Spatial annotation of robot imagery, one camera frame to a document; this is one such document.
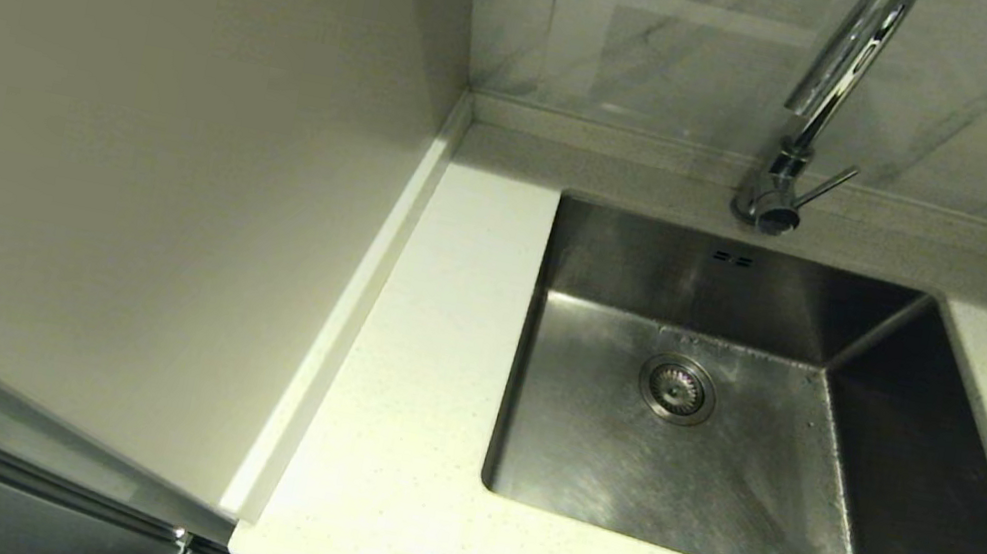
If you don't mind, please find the round metal drain strainer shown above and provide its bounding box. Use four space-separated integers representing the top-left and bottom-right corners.
631 347 725 432

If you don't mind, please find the metal cabinet trim strip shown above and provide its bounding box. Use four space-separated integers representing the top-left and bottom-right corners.
0 398 208 551

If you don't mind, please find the tall pale cabinet side panel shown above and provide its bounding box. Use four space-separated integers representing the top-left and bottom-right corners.
0 0 484 549

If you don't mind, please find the stainless steel sink basin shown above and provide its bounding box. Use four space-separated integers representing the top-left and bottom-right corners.
467 182 987 554

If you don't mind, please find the tall chrome faucet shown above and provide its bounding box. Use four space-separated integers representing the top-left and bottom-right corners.
729 0 924 255

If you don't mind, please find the thin chrome faucet lever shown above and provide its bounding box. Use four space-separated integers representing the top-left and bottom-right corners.
792 156 861 219

